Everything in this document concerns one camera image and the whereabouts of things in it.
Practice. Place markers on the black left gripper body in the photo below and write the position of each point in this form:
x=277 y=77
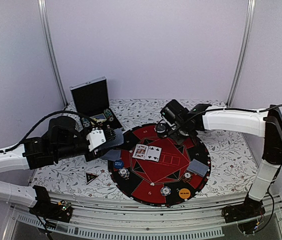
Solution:
x=63 y=151

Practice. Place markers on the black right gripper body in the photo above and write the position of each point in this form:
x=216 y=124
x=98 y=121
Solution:
x=182 y=135

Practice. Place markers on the clear dealer button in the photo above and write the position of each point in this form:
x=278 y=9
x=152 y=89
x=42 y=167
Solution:
x=161 y=128

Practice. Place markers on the single blue playing card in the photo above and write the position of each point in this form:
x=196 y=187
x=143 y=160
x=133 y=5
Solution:
x=197 y=168

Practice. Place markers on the face-up clubs card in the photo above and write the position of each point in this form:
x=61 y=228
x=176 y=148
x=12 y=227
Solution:
x=153 y=153

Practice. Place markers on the red poker chip stack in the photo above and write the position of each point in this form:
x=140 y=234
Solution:
x=187 y=177

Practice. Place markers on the face-up king card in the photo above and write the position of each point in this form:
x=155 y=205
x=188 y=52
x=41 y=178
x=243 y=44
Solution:
x=140 y=151

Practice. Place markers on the blue small blind button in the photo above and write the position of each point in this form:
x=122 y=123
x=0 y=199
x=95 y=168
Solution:
x=118 y=164

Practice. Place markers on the orange big blind button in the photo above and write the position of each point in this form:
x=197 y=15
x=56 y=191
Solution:
x=184 y=193

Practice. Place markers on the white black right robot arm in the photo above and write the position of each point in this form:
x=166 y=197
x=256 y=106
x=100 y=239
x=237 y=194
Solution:
x=261 y=128

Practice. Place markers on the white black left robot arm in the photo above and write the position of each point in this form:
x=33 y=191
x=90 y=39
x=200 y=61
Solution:
x=30 y=154

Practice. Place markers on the boxed playing card deck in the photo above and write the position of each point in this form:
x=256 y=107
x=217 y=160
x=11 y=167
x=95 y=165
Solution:
x=99 y=118

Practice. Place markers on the aluminium poker chip case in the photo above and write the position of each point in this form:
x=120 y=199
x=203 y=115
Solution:
x=91 y=98

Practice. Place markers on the black triangular card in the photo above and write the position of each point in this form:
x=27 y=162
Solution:
x=90 y=177

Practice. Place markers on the right poker chip row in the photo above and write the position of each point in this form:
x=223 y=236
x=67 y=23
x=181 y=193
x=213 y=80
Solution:
x=109 y=115

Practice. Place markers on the round red black poker mat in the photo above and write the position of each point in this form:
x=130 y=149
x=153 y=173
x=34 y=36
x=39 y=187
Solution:
x=146 y=177

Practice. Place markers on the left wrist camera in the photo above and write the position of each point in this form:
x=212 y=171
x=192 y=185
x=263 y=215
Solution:
x=95 y=138

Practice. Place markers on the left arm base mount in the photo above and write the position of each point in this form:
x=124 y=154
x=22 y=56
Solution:
x=60 y=211

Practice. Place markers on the aluminium front rail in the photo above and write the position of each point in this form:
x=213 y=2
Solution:
x=195 y=219

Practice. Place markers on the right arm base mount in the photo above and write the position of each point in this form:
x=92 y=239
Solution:
x=243 y=211

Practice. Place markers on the left aluminium frame post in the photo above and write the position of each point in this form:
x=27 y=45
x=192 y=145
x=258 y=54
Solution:
x=43 y=13

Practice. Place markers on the aluminium frame post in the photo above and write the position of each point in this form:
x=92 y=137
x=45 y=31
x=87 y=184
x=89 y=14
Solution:
x=251 y=5
x=43 y=13

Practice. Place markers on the right aluminium frame post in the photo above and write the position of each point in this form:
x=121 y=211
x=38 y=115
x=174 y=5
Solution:
x=251 y=5

